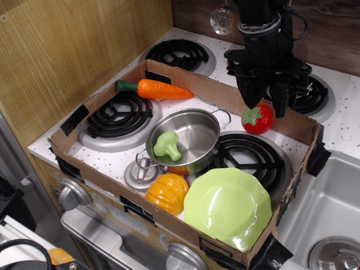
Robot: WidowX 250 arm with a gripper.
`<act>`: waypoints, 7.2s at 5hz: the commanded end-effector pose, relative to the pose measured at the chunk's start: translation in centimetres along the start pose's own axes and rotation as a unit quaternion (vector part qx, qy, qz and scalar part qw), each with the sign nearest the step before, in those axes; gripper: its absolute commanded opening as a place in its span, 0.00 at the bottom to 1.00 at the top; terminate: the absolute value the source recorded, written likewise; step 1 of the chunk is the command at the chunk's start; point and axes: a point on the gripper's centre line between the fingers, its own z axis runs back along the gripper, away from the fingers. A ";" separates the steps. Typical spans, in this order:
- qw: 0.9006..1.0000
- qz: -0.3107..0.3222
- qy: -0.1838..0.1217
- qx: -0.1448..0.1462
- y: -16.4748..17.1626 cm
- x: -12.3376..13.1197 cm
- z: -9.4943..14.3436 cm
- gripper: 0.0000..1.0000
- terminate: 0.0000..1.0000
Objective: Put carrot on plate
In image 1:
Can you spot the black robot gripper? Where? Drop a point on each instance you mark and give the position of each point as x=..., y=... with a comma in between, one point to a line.
x=262, y=62

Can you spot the orange toy carrot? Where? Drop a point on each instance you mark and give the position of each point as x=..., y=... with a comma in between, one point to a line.
x=152, y=89

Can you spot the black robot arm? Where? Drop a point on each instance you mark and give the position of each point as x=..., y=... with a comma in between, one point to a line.
x=257, y=17

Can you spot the green plastic plate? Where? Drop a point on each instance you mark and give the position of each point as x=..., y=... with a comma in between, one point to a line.
x=229, y=205

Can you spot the red toy tomato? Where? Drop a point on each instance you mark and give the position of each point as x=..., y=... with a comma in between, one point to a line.
x=257, y=120

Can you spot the hanging steel slotted spoon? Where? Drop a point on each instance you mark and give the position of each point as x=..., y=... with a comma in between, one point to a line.
x=223, y=19

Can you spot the small steel pot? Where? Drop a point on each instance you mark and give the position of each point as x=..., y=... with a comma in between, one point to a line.
x=198, y=134

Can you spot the green toy broccoli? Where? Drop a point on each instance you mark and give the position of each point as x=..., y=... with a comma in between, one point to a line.
x=166, y=144

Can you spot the silver toy sink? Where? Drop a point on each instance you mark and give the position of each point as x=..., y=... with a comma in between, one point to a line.
x=325, y=206

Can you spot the orange toy pumpkin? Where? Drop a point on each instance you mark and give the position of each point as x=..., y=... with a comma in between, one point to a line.
x=168, y=192

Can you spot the front left black burner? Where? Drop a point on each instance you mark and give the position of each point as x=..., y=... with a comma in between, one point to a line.
x=120, y=124

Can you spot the silver stovetop knob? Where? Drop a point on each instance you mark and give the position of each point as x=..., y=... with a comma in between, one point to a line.
x=141, y=174

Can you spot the silver sink drain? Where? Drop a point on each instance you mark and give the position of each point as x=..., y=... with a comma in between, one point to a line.
x=334, y=253

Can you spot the right silver oven knob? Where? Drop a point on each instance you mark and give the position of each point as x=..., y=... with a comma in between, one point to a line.
x=182, y=258

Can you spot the silver oven knob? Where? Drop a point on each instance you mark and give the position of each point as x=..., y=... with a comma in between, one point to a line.
x=72, y=195
x=182, y=258

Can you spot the left silver oven knob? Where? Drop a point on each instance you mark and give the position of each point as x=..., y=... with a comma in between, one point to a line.
x=72, y=195

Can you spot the orange object bottom left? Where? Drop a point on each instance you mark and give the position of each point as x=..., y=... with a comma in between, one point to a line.
x=59, y=256

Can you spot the silver oven door handle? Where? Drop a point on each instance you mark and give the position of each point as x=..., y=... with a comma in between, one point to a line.
x=107, y=244

